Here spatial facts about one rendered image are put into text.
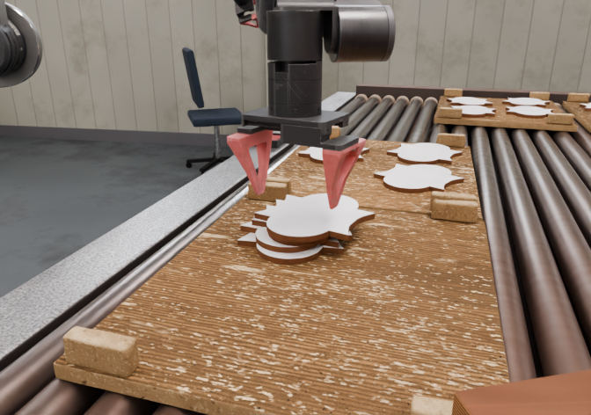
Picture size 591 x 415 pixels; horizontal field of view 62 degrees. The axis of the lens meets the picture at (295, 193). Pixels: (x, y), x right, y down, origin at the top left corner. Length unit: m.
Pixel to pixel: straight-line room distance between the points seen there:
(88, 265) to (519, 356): 0.48
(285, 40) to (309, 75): 0.04
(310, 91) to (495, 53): 4.09
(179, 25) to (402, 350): 4.54
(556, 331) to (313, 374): 0.25
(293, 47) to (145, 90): 4.58
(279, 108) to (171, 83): 4.43
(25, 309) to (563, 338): 0.52
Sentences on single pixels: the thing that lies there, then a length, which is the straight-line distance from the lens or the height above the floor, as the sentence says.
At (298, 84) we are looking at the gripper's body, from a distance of 0.51.
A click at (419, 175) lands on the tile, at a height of 0.94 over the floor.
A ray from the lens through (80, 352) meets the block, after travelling 0.44.
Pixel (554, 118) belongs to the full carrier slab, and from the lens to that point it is 1.43.
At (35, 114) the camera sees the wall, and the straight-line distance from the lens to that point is 5.75.
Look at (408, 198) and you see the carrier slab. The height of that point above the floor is 0.94.
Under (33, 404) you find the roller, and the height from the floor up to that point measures 0.92.
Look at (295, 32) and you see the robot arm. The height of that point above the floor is 1.18.
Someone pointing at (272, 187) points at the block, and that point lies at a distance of 0.73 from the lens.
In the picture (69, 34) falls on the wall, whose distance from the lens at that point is 5.37.
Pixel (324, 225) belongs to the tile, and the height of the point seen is 0.97.
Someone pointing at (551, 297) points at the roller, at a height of 0.92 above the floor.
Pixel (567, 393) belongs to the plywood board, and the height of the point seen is 1.04.
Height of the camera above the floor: 1.20
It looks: 20 degrees down
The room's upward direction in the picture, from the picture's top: straight up
